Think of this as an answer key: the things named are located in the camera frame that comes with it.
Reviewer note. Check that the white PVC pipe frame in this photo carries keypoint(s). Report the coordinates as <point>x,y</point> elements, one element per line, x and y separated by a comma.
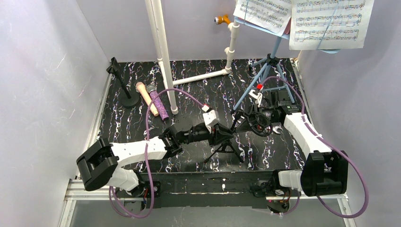
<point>156,20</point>

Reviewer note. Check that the black round-base microphone stand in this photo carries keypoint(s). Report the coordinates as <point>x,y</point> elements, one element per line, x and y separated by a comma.
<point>129,99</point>

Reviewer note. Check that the right sheet music page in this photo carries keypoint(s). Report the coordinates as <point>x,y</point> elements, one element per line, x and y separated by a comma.
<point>329,24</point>

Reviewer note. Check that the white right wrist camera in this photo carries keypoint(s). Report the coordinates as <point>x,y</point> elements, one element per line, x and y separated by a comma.
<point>256,94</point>

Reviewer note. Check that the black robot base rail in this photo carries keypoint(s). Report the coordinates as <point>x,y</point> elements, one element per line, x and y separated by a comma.
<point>219,189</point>

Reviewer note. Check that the sheet music page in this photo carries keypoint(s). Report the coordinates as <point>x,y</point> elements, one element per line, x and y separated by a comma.
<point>329,24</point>
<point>273,15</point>

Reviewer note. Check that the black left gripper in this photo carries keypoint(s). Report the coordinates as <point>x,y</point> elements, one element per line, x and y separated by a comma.
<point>216,135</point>

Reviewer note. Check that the silver open-end wrench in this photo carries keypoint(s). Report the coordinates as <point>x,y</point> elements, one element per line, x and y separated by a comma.
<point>277,129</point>

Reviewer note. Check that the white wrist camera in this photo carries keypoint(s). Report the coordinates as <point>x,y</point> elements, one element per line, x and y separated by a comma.
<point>256,94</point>
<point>210,117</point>

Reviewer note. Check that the blue tripod music stand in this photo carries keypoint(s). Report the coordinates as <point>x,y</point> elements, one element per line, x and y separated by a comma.
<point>271,61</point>

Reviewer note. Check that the orange pipe valve fitting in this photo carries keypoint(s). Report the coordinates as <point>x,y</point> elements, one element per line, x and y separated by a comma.
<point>222,19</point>

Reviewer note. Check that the left sheet music page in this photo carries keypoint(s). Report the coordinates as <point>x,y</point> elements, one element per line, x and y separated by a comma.
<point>273,15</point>

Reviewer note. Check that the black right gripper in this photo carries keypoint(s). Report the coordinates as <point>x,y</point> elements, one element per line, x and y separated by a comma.
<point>248,116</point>

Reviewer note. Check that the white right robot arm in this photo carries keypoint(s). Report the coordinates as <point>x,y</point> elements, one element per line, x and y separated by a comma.
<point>325,172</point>

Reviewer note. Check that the purple glitter microphone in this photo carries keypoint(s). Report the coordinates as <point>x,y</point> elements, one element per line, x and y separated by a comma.
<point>152,91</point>

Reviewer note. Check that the pink toy microphone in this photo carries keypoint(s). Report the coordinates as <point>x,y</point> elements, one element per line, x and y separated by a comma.
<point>141,88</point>

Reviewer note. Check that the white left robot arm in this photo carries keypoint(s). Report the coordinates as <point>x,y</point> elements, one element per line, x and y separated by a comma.
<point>102,164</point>

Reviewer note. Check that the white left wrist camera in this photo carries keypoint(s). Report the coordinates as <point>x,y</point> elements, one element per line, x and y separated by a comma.
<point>210,117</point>

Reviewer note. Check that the black tripod shock-mount stand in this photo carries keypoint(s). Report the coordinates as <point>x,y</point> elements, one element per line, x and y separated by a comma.
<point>227,146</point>

